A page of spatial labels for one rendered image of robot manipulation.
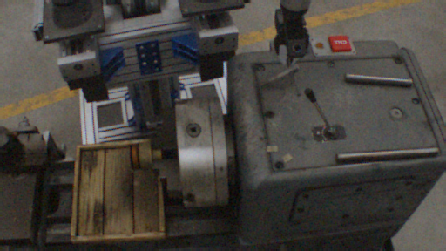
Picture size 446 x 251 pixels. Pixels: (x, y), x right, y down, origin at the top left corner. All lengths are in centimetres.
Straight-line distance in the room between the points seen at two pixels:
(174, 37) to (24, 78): 170
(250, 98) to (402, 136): 42
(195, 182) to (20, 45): 246
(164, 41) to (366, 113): 85
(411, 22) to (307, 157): 258
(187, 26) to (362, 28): 192
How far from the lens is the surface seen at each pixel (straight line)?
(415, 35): 357
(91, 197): 160
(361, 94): 136
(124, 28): 179
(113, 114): 263
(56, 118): 299
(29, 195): 157
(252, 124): 125
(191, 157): 124
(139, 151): 137
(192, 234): 152
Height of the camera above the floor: 227
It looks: 55 degrees down
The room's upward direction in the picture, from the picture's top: straight up
